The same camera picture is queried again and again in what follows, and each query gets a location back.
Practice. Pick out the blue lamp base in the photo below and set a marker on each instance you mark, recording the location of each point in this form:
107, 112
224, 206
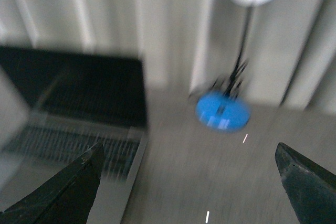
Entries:
220, 112

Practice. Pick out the black lamp stem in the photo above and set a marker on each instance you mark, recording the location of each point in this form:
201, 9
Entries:
242, 44

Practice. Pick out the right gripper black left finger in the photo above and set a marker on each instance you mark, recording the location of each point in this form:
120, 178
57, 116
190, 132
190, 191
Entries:
67, 197

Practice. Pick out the grey laptop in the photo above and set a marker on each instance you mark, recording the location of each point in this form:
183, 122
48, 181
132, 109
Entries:
75, 101

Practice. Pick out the white curtain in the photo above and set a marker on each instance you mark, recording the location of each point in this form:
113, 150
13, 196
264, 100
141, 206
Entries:
290, 47

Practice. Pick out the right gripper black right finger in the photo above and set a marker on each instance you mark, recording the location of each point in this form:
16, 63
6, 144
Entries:
309, 187

